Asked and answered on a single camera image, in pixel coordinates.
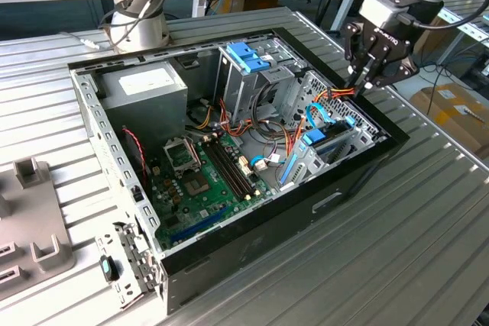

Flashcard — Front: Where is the grey cable with white plug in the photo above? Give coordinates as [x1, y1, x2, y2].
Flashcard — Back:
[59, 31, 102, 51]

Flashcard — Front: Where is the blue data wire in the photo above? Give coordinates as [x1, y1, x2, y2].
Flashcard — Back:
[305, 102, 338, 131]

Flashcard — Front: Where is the blue plastic drive latch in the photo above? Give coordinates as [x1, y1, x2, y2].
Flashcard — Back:
[225, 42, 278, 74]

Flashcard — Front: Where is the black case fan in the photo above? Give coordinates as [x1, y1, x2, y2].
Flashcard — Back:
[121, 127, 150, 189]

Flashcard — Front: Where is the white upright block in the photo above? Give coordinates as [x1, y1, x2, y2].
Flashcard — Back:
[190, 0, 209, 18]

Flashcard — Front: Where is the grey power supply unit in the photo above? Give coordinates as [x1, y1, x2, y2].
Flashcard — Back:
[99, 60, 189, 159]

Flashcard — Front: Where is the orange wire bundle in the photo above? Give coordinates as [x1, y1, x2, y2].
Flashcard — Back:
[219, 98, 306, 159]

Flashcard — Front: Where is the black open PC case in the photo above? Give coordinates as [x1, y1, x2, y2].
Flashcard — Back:
[67, 27, 410, 316]

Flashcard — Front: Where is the white plug with blue wire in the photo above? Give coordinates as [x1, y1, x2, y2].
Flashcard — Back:
[248, 153, 287, 171]

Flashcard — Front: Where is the thick black wrist cable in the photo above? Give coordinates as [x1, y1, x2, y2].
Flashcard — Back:
[400, 0, 489, 33]

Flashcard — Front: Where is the yellow orange wire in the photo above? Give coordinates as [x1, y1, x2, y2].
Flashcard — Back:
[196, 106, 213, 131]

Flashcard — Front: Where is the grey metal disk bay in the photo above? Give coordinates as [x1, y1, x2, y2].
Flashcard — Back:
[277, 118, 377, 192]

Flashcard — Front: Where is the grey parts rack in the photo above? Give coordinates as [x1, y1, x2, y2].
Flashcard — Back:
[0, 156, 77, 302]

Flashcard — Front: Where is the red black twisted wire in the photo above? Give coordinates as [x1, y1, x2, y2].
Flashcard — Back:
[121, 125, 148, 178]

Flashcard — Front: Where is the green motherboard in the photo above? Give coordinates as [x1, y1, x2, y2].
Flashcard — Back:
[147, 131, 274, 250]

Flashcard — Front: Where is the silver socket cover frame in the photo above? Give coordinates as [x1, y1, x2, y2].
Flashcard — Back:
[163, 137, 202, 174]

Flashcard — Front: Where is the hard disk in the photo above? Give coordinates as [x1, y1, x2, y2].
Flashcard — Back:
[280, 115, 358, 186]

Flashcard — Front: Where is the metal slat table frame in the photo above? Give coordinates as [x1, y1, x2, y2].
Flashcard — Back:
[435, 0, 489, 71]

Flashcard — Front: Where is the orange power wire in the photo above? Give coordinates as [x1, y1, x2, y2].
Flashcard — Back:
[316, 87, 358, 102]

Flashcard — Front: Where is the blue expansion slot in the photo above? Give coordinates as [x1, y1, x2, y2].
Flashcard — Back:
[170, 205, 230, 245]

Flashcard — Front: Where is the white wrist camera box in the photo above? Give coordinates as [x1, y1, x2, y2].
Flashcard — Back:
[358, 0, 412, 29]

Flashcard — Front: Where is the large brown cardboard box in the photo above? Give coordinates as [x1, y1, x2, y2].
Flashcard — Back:
[410, 83, 489, 159]

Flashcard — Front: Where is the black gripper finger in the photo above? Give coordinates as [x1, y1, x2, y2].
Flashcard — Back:
[342, 21, 374, 89]
[353, 57, 420, 98]

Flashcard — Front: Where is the black teal latch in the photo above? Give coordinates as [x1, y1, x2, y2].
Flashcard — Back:
[99, 255, 119, 281]

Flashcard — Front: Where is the black RAM slot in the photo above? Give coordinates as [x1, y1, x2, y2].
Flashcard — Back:
[201, 141, 245, 202]
[212, 137, 256, 196]

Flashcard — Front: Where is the grey metal drive cage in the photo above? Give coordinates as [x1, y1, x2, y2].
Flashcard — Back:
[213, 41, 306, 121]

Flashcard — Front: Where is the thin locking lever wire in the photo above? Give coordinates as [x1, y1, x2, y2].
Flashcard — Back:
[188, 137, 203, 169]

